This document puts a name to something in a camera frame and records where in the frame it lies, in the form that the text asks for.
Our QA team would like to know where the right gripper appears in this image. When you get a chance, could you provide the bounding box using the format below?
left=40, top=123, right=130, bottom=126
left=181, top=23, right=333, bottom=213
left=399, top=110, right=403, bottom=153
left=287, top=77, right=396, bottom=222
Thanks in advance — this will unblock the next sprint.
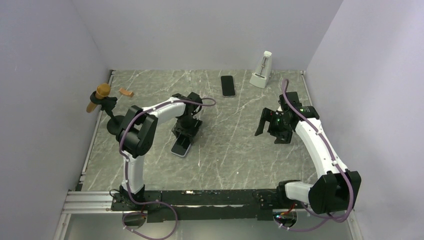
left=254, top=107, right=292, bottom=144

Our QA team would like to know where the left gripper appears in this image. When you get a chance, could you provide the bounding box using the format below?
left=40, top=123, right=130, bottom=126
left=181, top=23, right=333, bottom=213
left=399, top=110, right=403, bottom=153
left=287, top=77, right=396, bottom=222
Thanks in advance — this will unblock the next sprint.
left=173, top=115, right=203, bottom=144

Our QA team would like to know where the lilac phone case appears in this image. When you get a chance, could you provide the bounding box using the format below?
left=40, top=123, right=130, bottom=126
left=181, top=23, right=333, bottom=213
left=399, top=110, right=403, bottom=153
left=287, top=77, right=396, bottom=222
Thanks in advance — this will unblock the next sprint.
left=171, top=135, right=191, bottom=158

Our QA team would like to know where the black phone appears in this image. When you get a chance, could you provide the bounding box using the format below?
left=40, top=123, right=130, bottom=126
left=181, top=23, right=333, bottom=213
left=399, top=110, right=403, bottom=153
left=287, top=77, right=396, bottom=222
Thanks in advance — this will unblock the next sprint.
left=220, top=75, right=236, bottom=98

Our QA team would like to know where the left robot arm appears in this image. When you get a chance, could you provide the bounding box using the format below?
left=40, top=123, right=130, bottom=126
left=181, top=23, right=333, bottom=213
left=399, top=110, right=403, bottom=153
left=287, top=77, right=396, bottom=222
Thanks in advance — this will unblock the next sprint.
left=114, top=92, right=204, bottom=210

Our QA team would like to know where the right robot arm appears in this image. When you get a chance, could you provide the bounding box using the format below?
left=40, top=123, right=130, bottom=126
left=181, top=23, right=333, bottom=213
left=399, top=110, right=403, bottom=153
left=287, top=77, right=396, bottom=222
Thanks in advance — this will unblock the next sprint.
left=255, top=91, right=362, bottom=215

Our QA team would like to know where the white metronome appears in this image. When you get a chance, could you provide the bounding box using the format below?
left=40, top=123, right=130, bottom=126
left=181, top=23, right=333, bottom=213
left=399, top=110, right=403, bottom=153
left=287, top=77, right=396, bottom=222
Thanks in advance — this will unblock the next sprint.
left=249, top=51, right=272, bottom=89

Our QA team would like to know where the small brown block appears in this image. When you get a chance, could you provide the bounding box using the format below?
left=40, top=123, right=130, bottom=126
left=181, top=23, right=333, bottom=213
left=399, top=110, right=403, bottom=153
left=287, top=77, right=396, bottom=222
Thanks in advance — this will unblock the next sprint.
left=119, top=87, right=134, bottom=98

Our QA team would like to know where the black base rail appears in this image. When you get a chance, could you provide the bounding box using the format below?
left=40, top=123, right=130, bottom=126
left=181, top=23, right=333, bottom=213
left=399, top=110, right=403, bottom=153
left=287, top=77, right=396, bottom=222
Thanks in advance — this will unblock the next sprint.
left=110, top=189, right=301, bottom=223

